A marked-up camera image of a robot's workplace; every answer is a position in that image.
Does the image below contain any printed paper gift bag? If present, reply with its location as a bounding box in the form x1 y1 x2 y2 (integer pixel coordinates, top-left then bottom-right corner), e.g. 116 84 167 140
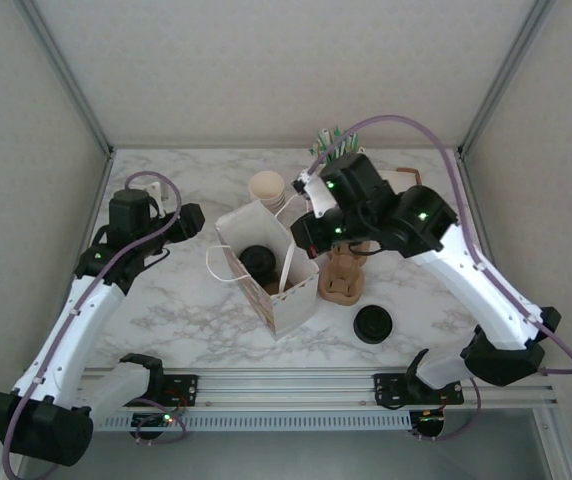
205 192 321 342

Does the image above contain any white paper napkin stack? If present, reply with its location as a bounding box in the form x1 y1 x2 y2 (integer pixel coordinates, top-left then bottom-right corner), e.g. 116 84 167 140
380 172 417 195

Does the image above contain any aluminium frame post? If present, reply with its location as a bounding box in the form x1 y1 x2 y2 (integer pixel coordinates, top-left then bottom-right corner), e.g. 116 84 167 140
458 0 560 162
19 0 116 157

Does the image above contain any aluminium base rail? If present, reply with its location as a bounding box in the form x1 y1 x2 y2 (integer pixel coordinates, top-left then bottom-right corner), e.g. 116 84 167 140
81 368 558 407

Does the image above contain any long purple arm cable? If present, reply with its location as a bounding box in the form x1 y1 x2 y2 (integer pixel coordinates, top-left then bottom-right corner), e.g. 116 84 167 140
3 171 183 476
308 115 572 376

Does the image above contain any black plastic cup lid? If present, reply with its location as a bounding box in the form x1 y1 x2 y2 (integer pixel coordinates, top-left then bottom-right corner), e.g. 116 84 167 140
239 244 276 279

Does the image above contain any black lid on table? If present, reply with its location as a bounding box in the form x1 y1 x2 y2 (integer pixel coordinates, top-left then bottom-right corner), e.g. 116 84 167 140
353 304 395 345

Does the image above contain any short purple base cable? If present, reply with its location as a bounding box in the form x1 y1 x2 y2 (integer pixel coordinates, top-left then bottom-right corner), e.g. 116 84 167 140
132 410 188 447
415 377 483 444

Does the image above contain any slotted grey cable duct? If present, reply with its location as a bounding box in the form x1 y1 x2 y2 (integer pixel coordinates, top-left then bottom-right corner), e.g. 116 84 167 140
93 412 413 432

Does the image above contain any brown pulp cup carrier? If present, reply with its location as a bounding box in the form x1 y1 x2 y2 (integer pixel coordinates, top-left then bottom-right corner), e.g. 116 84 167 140
317 242 367 307

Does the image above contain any brown cardboard napkin box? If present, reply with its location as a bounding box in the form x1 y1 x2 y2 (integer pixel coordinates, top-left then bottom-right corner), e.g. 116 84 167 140
379 167 423 201

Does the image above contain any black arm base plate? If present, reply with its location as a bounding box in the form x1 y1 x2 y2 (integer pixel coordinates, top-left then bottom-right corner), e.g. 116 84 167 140
158 372 200 407
374 372 463 407

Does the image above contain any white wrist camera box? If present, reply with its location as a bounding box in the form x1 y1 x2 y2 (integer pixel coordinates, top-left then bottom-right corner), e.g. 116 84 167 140
128 179 175 214
291 167 341 221

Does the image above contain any stack of paper cups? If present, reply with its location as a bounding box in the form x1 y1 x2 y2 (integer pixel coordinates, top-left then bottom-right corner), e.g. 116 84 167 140
248 171 286 202

